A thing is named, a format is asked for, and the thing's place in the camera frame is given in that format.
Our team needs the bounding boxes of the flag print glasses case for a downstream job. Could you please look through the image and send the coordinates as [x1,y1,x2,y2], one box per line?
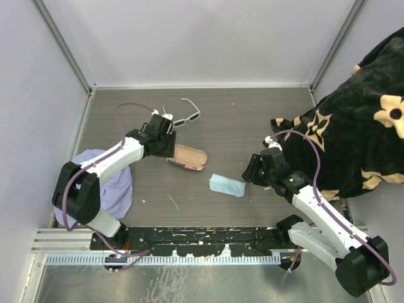
[166,144,208,171]

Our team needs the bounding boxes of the light blue cleaning cloth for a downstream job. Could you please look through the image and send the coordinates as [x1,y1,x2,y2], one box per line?
[209,174,246,198]

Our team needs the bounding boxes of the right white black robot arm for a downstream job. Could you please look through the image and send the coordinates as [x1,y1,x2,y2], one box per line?
[242,147,392,297]

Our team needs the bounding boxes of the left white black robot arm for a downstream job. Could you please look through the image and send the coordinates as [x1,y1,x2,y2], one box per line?
[52,111,176,250]

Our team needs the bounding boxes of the white rectangular sunglasses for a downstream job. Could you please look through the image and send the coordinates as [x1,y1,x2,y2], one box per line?
[162,98,201,128]

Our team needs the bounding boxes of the lavender crumpled cloth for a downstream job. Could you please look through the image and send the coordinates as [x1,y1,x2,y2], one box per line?
[54,149,133,227]

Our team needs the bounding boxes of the black floral plush blanket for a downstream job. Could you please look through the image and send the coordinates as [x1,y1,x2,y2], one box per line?
[271,30,403,201]

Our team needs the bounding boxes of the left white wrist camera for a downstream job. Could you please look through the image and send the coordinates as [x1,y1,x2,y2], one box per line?
[151,110,173,121]

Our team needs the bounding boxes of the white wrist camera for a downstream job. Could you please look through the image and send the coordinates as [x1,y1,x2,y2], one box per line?
[263,136,282,151]
[151,110,173,121]

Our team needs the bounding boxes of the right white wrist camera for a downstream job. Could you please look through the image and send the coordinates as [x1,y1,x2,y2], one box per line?
[263,136,282,151]

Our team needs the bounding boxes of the slotted white cable duct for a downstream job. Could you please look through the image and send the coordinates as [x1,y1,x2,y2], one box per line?
[44,252,281,266]

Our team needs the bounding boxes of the black paint-splattered base plate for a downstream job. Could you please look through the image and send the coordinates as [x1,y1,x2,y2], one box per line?
[90,225,315,257]

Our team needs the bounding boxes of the left aluminium frame post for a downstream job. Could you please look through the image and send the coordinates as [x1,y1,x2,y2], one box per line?
[32,0,97,94]

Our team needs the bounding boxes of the aluminium frame post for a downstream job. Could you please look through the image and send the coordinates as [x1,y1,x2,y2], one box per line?
[309,0,367,94]
[32,0,97,94]

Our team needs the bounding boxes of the aluminium front rail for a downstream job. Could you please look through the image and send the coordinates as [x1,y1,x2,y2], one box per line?
[30,225,374,253]

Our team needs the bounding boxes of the right aluminium frame post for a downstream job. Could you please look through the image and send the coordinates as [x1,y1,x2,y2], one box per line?
[309,0,367,94]

